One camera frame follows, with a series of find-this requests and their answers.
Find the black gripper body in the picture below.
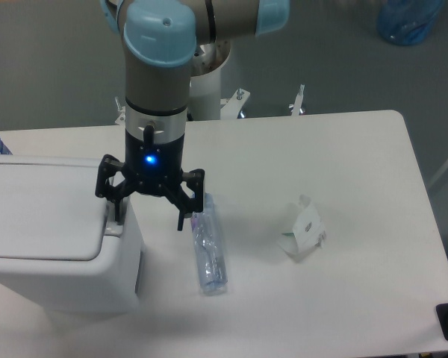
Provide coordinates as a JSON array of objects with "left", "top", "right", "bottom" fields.
[{"left": 124, "top": 131, "right": 184, "bottom": 196}]

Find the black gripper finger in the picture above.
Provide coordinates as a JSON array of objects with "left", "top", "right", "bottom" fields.
[
  {"left": 95, "top": 154, "right": 137, "bottom": 223},
  {"left": 164, "top": 169, "right": 205, "bottom": 230}
]

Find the white push-lid trash can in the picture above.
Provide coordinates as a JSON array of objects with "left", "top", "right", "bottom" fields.
[{"left": 0, "top": 154, "right": 145, "bottom": 313}]

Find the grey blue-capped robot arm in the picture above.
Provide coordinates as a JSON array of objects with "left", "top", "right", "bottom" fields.
[{"left": 96, "top": 1, "right": 290, "bottom": 223}]

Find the crushed clear plastic bottle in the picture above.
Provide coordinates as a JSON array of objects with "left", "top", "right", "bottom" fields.
[{"left": 190, "top": 192, "right": 228, "bottom": 295}]

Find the crumpled white paper packet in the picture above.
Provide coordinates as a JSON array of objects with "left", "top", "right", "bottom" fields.
[{"left": 277, "top": 194, "right": 327, "bottom": 262}]

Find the blue plastic bag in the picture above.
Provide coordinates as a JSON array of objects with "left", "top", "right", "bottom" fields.
[{"left": 376, "top": 0, "right": 446, "bottom": 46}]

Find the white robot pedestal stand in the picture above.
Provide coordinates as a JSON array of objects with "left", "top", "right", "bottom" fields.
[{"left": 113, "top": 39, "right": 306, "bottom": 126}]

